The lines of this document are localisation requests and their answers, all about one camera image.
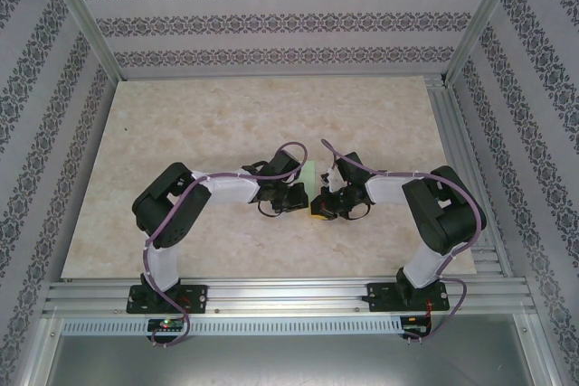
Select light green paper sheet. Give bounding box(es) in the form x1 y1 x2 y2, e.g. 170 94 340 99
301 160 317 200

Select grey metal sheet panel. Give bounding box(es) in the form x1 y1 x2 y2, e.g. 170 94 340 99
44 334 551 386

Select beige marble pattern board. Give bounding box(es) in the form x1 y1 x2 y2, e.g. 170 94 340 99
60 76 479 279

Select aluminium side rails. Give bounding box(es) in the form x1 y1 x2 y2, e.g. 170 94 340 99
423 76 531 279

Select left gripper thin black cable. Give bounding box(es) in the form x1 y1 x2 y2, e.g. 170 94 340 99
256 198 284 218

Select gripper thin black cable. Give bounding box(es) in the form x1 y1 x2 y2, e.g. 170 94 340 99
256 198 284 218
343 200 373 221

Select right gripper thin black cable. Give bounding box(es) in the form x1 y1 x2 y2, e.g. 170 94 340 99
343 200 373 221

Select long aluminium mounting rail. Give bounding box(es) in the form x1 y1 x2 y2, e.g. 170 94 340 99
43 275 531 317

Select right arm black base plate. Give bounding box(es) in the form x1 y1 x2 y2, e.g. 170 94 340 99
366 281 450 314

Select slotted grey cable duct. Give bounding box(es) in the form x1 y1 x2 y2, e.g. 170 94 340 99
61 316 403 336

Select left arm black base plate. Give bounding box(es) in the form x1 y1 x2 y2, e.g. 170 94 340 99
125 284 209 316

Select aluminium frame post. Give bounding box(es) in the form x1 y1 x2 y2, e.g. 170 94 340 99
444 0 530 84
34 0 124 83

